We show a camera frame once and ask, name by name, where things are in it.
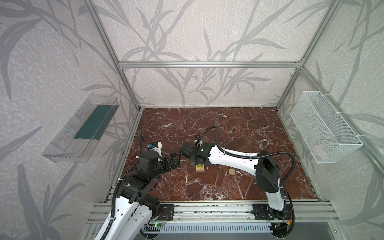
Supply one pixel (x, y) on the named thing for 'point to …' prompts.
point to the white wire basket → (328, 136)
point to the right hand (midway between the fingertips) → (196, 152)
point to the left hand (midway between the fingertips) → (176, 153)
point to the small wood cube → (231, 171)
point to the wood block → (200, 168)
